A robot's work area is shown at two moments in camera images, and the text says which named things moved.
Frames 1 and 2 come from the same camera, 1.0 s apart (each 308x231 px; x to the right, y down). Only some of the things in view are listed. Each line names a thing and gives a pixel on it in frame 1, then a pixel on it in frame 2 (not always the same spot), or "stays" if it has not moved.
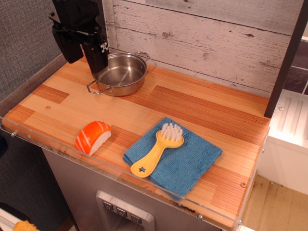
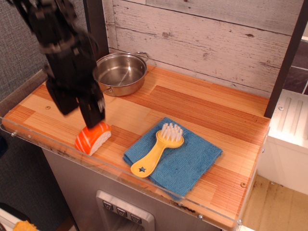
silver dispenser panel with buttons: x=114 y=214 stays
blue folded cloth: x=178 y=169 stays
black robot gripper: x=84 y=18 to x=70 y=69
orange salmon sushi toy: x=90 y=137 stays
